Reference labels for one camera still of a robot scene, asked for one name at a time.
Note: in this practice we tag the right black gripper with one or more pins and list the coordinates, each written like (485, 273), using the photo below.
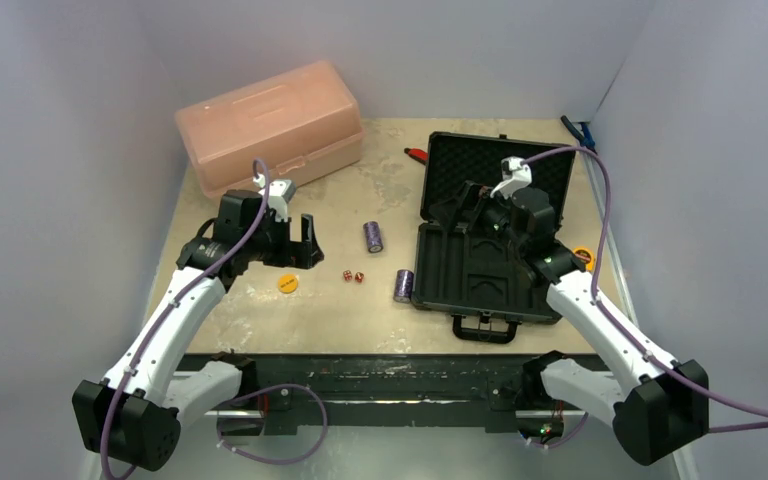
(475, 206)

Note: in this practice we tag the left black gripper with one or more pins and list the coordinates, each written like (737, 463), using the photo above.
(304, 252)

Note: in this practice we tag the purple poker chip stack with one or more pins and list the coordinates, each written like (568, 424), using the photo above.
(373, 237)

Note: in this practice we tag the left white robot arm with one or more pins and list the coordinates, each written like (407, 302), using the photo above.
(137, 412)

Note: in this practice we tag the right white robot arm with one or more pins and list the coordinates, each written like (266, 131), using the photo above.
(654, 404)

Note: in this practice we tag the black foam-lined carry case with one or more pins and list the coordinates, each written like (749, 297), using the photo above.
(470, 279)

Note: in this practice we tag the yellow big blind button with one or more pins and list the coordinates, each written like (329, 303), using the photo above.
(288, 283)

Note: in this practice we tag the pink plastic storage box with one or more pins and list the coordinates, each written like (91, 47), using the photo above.
(304, 124)

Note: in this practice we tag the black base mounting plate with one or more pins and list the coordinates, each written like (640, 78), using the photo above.
(496, 393)

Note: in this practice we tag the yellow tape measure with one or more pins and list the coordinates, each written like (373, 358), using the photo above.
(587, 257)

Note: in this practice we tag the red-handled tool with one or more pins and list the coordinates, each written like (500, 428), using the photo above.
(416, 154)

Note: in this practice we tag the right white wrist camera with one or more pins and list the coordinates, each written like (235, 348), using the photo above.
(516, 174)

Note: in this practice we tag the blue-handled pliers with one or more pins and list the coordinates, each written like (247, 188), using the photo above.
(581, 132)

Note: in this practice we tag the aluminium extrusion rail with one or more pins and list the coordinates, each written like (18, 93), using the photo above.
(683, 459)

